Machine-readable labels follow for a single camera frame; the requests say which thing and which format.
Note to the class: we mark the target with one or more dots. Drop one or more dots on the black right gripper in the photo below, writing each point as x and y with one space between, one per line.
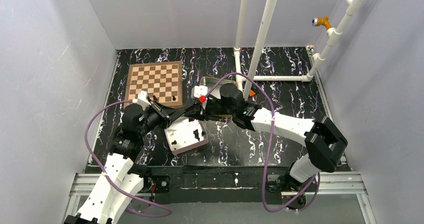
201 109

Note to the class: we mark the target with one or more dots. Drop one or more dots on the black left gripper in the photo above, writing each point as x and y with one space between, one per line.
163 112

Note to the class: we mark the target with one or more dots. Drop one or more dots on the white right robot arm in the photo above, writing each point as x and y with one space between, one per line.
324 142

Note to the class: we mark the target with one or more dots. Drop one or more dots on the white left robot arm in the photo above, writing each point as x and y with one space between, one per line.
119 180

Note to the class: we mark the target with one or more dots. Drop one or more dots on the black chess bishop piece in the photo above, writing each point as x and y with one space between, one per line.
196 135

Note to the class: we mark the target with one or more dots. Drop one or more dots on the wooden chess board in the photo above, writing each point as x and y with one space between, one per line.
162 79

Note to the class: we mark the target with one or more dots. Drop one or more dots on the pink-rimmed silver tin tray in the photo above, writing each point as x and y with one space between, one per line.
180 135

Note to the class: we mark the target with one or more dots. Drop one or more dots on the gold-rimmed tin tray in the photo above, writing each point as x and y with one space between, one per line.
209 82

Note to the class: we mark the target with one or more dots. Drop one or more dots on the orange pipe clip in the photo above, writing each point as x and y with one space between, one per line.
321 21

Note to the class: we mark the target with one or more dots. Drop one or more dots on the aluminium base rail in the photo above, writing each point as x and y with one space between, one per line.
244 185

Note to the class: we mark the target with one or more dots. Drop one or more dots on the white PVC pipe frame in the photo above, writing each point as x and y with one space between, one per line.
283 24

